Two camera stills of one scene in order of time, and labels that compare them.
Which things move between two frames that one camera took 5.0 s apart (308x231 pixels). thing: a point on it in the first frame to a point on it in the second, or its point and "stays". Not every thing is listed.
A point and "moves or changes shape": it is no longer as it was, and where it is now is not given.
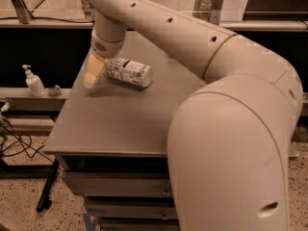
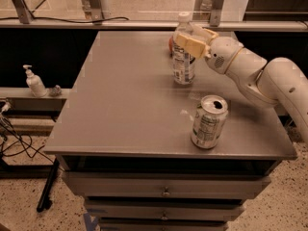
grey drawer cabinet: [112, 140] stays
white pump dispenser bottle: [34, 83] stays
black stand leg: [47, 187] stays
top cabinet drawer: [113, 184] stays
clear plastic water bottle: [130, 71] moves or changes shape
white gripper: [106, 48] to [222, 54]
